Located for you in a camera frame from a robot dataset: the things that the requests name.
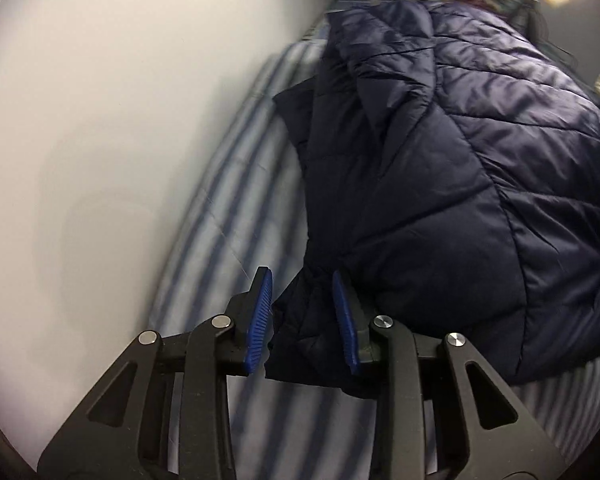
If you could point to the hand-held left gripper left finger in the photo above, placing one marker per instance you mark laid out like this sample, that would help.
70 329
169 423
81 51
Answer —
260 320

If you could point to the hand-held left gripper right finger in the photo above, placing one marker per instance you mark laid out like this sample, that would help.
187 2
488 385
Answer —
344 320

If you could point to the navy puffer jacket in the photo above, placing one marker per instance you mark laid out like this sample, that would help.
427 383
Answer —
455 185

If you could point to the bed with striped sheet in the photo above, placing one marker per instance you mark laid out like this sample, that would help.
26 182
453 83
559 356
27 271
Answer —
230 210

